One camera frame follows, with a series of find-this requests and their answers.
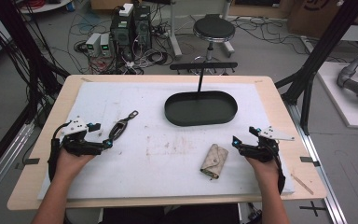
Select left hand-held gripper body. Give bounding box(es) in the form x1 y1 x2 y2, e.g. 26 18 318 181
58 116 105 157

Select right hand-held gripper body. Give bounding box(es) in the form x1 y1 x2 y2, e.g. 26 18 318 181
238 125 296 163

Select beige key pouch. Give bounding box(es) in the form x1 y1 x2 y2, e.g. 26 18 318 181
200 143 229 180

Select black oval tray with hanger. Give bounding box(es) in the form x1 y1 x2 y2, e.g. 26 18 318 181
163 62 239 127

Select person's right hand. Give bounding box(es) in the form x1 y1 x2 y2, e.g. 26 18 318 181
244 156 280 185

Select person's left hand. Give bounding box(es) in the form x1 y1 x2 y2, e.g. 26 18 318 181
54 147 96 182

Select black tape strip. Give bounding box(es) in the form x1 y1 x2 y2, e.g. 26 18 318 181
22 157 41 166
299 156 322 168

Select thin wooden stick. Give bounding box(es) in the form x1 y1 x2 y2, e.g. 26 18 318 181
290 173 315 196

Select white foam mat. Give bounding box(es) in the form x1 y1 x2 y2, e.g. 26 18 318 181
36 81 296 201

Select black tape cross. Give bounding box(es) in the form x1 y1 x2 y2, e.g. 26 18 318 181
298 200 327 217

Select grey power supply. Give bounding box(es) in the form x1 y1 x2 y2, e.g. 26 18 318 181
85 32 103 58
99 32 113 58

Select person's dark trousers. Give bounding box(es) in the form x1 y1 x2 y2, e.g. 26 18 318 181
102 203 241 224

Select white platform board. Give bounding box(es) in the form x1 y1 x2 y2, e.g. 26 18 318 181
316 61 358 131

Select black computer tower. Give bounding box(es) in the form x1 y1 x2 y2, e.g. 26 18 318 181
132 4 153 50
109 6 135 61

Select black round stool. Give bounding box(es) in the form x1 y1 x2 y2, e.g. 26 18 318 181
192 13 236 61

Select white table leg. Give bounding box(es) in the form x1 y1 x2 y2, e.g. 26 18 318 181
167 0 184 59

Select white box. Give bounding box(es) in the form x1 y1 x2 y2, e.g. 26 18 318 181
118 2 135 18

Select cardboard box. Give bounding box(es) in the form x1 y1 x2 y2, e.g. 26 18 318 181
286 0 358 39

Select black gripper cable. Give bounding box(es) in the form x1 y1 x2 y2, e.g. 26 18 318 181
47 121 73 182
272 144 287 195

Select aluminium rail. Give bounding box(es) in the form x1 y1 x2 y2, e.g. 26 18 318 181
0 121 35 208
286 102 349 224

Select black metal frame stand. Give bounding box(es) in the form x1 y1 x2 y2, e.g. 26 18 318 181
0 0 71 125
274 0 358 135

